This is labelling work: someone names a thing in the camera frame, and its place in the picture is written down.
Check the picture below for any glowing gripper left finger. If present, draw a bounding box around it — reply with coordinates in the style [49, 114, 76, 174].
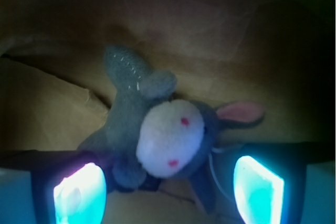
[1, 150, 107, 223]

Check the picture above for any gray plush bunny toy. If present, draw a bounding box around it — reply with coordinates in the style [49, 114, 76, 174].
[78, 45, 265, 213]

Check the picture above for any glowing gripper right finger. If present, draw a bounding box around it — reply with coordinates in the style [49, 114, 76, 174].
[233, 142, 335, 223]

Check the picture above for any brown paper bag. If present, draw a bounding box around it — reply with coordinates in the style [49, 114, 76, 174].
[0, 0, 336, 224]

